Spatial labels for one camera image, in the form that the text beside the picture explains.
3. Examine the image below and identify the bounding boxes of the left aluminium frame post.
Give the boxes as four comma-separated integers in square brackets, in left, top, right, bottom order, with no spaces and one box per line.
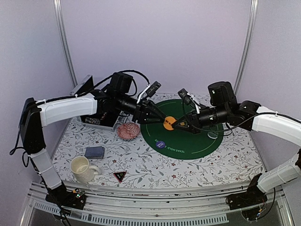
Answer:
[53,0,78,87]

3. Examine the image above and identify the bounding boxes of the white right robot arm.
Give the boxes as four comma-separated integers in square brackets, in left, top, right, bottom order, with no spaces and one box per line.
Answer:
[171,81,301,205]

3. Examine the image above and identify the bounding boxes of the aluminium front rail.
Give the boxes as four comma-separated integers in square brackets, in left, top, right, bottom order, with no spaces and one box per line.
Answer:
[20,181,294,226]

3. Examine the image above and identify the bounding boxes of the white dealer button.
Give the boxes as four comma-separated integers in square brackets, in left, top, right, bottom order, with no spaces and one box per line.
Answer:
[207,132,218,139]

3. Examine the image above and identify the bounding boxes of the blue small blind button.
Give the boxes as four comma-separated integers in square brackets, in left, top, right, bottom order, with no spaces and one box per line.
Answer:
[156,141,166,149]

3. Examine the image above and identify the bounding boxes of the black triangular marker tag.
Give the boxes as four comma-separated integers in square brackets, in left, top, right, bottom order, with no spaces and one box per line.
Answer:
[113,171,127,183]

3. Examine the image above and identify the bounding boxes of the floral white table mat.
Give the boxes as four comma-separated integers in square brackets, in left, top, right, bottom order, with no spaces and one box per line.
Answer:
[53,119,265,189]

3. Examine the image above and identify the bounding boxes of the right aluminium frame post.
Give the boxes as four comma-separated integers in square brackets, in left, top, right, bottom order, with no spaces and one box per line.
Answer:
[235,0,259,86]

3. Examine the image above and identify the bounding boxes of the orange big blind button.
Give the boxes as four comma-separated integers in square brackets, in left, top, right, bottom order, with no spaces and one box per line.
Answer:
[163,116,176,131]

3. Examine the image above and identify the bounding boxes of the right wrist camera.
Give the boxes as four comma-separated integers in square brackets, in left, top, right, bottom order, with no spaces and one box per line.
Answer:
[178,89,201,115]

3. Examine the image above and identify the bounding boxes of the aluminium frame post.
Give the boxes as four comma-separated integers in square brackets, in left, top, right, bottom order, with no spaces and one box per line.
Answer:
[235,0,259,86]
[53,0,78,87]

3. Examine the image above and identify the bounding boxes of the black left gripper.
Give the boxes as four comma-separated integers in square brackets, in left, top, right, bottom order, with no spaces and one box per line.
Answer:
[117,93,167,125]

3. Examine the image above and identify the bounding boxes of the blue playing card deck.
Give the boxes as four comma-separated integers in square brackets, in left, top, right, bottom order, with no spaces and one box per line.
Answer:
[84,146,105,159]

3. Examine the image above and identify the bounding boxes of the cream ceramic mug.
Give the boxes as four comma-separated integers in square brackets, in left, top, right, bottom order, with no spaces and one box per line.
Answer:
[70,156,102,183]

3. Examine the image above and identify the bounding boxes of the poker chip row front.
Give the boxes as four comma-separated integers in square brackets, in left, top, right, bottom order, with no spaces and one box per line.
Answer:
[85,117,101,125]

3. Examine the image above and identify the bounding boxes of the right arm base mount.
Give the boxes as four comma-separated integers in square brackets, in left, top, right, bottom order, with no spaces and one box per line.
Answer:
[225,186,268,221]

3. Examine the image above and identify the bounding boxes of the round green poker mat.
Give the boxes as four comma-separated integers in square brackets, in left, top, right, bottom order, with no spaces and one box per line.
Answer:
[140,99,224,160]

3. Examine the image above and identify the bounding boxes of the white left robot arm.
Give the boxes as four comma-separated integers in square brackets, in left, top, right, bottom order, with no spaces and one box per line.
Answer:
[9,70,166,204]

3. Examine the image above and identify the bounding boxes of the aluminium poker chip case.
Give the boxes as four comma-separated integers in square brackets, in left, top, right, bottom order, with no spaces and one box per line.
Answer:
[70,75,129,131]

